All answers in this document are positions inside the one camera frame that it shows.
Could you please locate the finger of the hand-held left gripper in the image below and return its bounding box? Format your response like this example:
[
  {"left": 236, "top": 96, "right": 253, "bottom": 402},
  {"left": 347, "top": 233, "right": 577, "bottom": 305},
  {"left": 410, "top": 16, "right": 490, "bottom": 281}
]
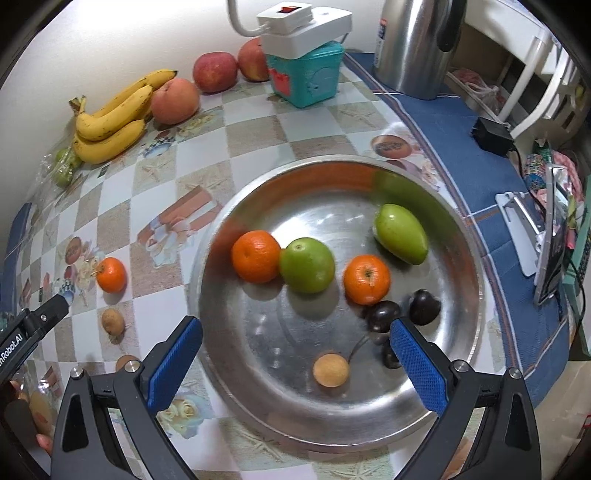
[{"left": 23, "top": 295, "right": 71, "bottom": 337}]

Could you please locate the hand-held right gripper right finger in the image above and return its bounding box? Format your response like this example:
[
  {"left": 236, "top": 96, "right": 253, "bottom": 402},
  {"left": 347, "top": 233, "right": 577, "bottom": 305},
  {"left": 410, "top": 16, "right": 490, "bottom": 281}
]
[{"left": 389, "top": 318, "right": 542, "bottom": 480}]

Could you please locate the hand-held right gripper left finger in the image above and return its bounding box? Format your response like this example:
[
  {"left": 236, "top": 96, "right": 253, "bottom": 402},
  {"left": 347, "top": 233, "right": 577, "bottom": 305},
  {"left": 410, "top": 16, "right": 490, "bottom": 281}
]
[{"left": 48, "top": 315, "right": 205, "bottom": 480}]

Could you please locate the dark cherry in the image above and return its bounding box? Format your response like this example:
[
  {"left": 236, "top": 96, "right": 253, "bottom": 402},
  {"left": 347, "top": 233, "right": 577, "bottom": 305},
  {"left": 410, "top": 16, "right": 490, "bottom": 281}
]
[
  {"left": 381, "top": 339, "right": 402, "bottom": 370},
  {"left": 409, "top": 289, "right": 441, "bottom": 326}
]

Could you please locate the dark plum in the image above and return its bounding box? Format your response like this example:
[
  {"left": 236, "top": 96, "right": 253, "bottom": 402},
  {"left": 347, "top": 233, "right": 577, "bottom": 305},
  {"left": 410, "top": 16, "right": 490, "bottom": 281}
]
[{"left": 365, "top": 300, "right": 402, "bottom": 334}]

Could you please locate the orange with stem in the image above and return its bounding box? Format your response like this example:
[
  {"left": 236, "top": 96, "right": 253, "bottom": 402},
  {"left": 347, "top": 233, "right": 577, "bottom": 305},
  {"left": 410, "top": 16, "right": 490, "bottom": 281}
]
[{"left": 96, "top": 257, "right": 127, "bottom": 294}]

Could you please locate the small tangerine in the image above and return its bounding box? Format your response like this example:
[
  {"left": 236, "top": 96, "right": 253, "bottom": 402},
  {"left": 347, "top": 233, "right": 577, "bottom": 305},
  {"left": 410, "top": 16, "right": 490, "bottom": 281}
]
[{"left": 343, "top": 254, "right": 392, "bottom": 306}]

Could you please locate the shiny metal bowl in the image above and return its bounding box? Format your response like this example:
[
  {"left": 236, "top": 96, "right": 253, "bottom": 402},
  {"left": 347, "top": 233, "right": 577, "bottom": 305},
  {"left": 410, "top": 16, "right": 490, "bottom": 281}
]
[{"left": 187, "top": 156, "right": 485, "bottom": 454}]

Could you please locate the green mango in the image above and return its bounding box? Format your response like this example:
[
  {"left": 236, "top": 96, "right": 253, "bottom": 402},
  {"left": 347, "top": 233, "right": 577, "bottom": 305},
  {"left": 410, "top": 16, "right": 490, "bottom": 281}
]
[{"left": 373, "top": 203, "right": 429, "bottom": 266}]

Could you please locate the person's left hand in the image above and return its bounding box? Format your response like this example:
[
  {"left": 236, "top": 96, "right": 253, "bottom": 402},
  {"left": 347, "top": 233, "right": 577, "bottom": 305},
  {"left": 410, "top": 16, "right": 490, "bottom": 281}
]
[{"left": 4, "top": 381, "right": 54, "bottom": 457}]

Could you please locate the large brown longan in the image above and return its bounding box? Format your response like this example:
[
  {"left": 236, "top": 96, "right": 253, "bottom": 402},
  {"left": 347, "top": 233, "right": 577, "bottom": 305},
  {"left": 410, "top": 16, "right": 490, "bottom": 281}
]
[{"left": 102, "top": 308, "right": 125, "bottom": 337}]

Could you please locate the clear plastic clamshell container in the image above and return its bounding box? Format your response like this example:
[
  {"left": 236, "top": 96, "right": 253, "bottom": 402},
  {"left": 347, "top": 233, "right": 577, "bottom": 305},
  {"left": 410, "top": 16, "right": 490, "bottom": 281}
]
[{"left": 39, "top": 143, "right": 86, "bottom": 190}]

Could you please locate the round green fruit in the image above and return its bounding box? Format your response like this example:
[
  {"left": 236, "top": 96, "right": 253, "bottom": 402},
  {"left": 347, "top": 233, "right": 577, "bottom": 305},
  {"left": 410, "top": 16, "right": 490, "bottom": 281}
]
[{"left": 279, "top": 237, "right": 336, "bottom": 295}]

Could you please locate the white tablet stand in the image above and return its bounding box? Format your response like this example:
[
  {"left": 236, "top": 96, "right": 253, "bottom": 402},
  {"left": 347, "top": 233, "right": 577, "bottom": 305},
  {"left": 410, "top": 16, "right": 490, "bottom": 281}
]
[{"left": 495, "top": 191, "right": 548, "bottom": 278}]

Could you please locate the green box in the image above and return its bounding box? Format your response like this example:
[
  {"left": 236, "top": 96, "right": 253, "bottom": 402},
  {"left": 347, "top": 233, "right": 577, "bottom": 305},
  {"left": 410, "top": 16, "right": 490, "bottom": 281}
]
[{"left": 561, "top": 258, "right": 591, "bottom": 361}]

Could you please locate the yellow banana bunch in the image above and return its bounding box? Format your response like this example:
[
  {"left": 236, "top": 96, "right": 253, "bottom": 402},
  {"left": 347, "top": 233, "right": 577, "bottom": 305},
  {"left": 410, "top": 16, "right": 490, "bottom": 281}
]
[{"left": 68, "top": 69, "right": 178, "bottom": 164}]

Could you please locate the tablet with dark screen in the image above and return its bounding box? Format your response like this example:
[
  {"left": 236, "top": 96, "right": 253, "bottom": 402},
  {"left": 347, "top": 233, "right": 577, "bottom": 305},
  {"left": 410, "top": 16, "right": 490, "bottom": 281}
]
[{"left": 533, "top": 164, "right": 571, "bottom": 305}]

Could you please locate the colourful snack packet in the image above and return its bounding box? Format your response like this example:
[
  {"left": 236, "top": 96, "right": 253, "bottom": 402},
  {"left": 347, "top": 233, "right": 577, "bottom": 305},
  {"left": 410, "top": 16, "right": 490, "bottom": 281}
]
[{"left": 524, "top": 141, "right": 555, "bottom": 195}]

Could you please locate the pale red peach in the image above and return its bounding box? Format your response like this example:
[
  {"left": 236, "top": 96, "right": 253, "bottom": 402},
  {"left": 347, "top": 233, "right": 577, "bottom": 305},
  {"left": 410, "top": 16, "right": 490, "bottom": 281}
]
[{"left": 151, "top": 78, "right": 201, "bottom": 125}]

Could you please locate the black power adapter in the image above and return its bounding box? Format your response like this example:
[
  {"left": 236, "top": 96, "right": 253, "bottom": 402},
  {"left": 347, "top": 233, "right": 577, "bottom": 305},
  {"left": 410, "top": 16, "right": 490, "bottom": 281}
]
[{"left": 471, "top": 117, "right": 514, "bottom": 156}]

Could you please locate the red apple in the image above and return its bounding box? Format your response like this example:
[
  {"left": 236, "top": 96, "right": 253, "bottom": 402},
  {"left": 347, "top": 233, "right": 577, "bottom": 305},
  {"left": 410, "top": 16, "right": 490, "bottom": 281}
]
[
  {"left": 192, "top": 52, "right": 238, "bottom": 94},
  {"left": 238, "top": 38, "right": 271, "bottom": 83}
]

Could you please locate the pink plastic bag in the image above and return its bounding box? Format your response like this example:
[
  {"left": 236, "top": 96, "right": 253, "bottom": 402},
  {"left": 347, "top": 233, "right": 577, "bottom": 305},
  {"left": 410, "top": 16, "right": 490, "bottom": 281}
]
[{"left": 445, "top": 68, "right": 502, "bottom": 114}]

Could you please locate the teal toy box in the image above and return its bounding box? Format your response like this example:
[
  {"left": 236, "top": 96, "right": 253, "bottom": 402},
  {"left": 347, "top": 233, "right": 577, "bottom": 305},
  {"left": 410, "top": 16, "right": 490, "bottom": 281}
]
[{"left": 265, "top": 41, "right": 346, "bottom": 109}]

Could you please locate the steel kettle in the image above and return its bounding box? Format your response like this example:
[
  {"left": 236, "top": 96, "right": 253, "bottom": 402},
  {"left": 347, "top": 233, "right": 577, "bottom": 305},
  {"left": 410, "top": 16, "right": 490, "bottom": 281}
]
[{"left": 373, "top": 0, "right": 467, "bottom": 101}]

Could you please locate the white wooden chair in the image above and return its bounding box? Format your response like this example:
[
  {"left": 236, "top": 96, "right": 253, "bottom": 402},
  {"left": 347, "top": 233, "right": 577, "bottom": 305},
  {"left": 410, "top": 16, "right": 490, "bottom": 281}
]
[{"left": 462, "top": 21, "right": 578, "bottom": 139}]

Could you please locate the white power strip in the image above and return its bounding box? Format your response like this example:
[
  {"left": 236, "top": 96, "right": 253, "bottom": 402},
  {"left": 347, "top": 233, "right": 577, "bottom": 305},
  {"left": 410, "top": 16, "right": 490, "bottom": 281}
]
[{"left": 256, "top": 2, "right": 353, "bottom": 60}]

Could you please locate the white power cable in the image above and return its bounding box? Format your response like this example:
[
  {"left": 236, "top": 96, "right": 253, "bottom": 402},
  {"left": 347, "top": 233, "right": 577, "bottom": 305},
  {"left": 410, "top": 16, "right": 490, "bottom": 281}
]
[{"left": 225, "top": 0, "right": 269, "bottom": 37}]

